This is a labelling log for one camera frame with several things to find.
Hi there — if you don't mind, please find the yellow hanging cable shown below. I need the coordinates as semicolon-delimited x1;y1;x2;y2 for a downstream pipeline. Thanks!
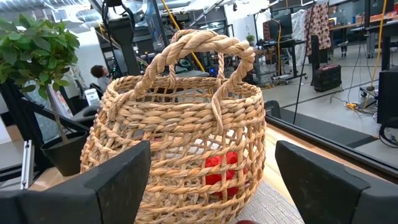
368;0;388;91

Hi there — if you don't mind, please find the thin black pole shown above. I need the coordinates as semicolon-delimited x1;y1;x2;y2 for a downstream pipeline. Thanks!
291;0;315;125

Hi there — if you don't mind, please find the black stand base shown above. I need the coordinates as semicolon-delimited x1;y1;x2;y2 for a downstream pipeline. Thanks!
359;86;379;110

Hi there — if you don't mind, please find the silver aluminium extrusion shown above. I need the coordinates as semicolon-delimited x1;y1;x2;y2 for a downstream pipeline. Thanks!
20;139;35;190

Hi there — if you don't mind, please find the black case red lid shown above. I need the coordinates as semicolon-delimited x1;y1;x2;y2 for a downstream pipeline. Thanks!
313;63;342;93

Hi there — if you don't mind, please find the long workbench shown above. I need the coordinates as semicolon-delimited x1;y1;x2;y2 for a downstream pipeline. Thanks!
329;11;398;72

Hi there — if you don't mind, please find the black frame clamp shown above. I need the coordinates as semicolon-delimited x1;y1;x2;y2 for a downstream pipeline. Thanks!
264;100;281;119

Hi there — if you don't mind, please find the yellow hose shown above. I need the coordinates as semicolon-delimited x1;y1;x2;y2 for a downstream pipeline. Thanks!
160;0;206;73

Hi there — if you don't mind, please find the grey woven placemat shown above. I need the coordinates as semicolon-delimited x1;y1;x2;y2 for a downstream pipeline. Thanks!
231;180;306;224

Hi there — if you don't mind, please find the green leafy plant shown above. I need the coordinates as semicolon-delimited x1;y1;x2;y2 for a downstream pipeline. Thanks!
0;14;81;146

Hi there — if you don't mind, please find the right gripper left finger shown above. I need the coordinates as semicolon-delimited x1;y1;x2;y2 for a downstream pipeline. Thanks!
0;139;152;224

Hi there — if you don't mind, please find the black standing desk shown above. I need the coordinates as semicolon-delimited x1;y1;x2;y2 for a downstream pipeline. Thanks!
254;39;309;85

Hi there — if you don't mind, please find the tall black column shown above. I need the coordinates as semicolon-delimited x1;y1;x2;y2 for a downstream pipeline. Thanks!
310;34;321;86

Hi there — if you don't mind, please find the black cable coil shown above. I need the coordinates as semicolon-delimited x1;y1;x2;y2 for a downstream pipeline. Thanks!
378;117;398;149

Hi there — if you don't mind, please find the black aluminium table frame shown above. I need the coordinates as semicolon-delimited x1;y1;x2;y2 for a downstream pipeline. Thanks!
264;113;398;183

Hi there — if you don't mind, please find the person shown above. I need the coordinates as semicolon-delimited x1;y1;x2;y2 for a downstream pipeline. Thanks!
90;64;113;93

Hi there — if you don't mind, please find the white lace cloth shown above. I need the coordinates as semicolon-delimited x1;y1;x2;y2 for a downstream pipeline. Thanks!
290;7;308;65

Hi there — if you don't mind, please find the floral patterned cloth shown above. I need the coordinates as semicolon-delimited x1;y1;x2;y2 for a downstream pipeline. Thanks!
303;1;332;57

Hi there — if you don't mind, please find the black desk monitor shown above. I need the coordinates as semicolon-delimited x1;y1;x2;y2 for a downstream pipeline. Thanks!
269;12;294;40

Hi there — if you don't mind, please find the large crimson red fruit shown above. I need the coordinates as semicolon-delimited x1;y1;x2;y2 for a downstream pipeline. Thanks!
204;151;248;199

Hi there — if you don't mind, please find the woven wicker basket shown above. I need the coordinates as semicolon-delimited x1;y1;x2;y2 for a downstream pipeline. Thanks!
80;29;267;224

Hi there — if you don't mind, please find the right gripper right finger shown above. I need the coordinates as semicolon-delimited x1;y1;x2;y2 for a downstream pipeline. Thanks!
274;139;398;224

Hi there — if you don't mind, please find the black computer tower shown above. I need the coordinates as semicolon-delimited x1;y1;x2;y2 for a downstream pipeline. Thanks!
376;68;398;125

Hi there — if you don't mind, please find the black plant pot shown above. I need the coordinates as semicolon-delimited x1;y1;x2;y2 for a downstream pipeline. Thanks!
40;129;90;177

